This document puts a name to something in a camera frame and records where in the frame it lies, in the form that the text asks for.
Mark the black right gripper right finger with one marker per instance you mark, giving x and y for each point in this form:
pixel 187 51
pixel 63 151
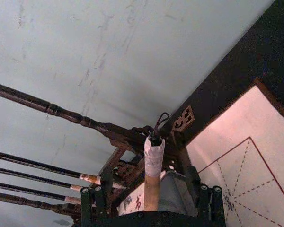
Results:
pixel 211 203

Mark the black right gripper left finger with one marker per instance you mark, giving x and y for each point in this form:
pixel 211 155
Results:
pixel 106 184

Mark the bamboo brush with white tape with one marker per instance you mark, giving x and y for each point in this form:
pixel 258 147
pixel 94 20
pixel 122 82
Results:
pixel 153 165

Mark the white writing mat, red grid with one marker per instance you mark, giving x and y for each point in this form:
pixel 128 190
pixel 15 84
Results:
pixel 227 142

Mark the dark carved wooden brush rack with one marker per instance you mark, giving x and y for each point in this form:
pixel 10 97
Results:
pixel 90 121

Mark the black calligraphy brush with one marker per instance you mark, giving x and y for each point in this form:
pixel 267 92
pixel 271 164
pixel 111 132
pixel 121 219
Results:
pixel 38 165
pixel 33 176
pixel 26 189

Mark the black table cloth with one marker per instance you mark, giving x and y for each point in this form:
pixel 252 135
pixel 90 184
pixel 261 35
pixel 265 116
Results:
pixel 251 59

